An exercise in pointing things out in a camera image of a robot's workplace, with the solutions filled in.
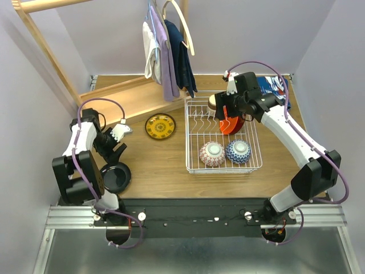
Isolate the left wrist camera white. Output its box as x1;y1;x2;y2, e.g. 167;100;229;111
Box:
110;118;133;143

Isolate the white brown metal cup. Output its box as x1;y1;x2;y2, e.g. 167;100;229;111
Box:
206;95;216;116

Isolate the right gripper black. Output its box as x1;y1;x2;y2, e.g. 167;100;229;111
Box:
214;89;247;120

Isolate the wooden clothes rack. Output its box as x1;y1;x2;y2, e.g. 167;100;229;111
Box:
11;1;188;124

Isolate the yellow patterned small plate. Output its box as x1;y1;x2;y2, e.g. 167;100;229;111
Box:
144;113;176;140

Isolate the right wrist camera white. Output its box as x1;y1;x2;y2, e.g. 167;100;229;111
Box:
223;70;239;95

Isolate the navy hanging cloth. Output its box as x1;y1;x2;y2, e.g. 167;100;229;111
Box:
164;19;197;98

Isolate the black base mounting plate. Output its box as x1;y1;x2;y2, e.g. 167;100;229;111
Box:
94;198;296;238

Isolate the white wire dish rack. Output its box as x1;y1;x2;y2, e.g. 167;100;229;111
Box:
185;96;263;174

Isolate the lilac hanging cloth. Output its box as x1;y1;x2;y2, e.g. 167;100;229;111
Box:
151;6;180;102

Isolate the red floral plate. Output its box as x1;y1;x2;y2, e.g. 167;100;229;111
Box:
232;114;246;134

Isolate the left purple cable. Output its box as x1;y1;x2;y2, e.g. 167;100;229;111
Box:
72;97;143;249

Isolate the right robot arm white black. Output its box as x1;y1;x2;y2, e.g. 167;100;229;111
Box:
215;72;341;224

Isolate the blue red patterned folded cloth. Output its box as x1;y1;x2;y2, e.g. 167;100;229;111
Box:
257;76;286;105

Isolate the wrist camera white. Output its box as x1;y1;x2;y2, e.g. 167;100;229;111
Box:
223;70;239;95
110;118;133;143

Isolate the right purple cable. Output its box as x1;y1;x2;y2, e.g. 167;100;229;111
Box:
228;61;350;247

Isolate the purple cable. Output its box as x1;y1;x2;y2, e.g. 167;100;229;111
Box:
72;97;143;249
228;61;350;247

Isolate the white hanging cloth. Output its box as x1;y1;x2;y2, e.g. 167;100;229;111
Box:
142;22;161;84

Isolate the blue patterned bowl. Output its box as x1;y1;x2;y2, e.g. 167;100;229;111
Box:
225;139;252;164

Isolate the orange plate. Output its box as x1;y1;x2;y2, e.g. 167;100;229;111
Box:
219;117;239;135

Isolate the wooden hanger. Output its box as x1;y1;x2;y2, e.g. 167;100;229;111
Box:
162;0;195;56

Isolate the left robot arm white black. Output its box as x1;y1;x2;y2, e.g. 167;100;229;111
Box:
52;108;132;225

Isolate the red white patterned bowl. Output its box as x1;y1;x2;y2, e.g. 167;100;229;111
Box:
199;142;225;167

